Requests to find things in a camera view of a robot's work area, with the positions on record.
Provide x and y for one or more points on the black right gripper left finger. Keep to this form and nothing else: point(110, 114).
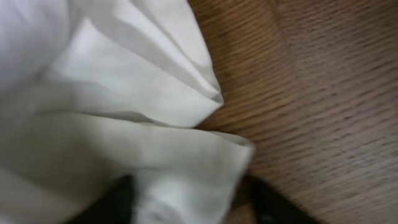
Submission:
point(105, 205)

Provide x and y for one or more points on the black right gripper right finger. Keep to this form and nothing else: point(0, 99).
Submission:
point(270, 207)

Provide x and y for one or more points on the white t-shirt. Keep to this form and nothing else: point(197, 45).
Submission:
point(96, 93)

